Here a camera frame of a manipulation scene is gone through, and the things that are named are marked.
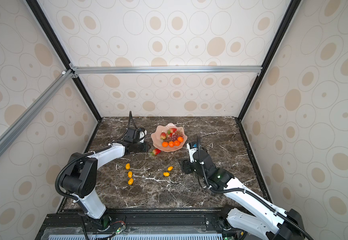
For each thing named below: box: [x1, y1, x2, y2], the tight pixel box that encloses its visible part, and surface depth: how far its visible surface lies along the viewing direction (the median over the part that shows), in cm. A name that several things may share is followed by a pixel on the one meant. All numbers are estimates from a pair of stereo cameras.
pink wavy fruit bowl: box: [151, 122, 188, 152], surface depth 107 cm
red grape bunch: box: [165, 130, 184, 142], surface depth 106 cm
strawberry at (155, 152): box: [150, 148, 162, 156], surface depth 99 cm
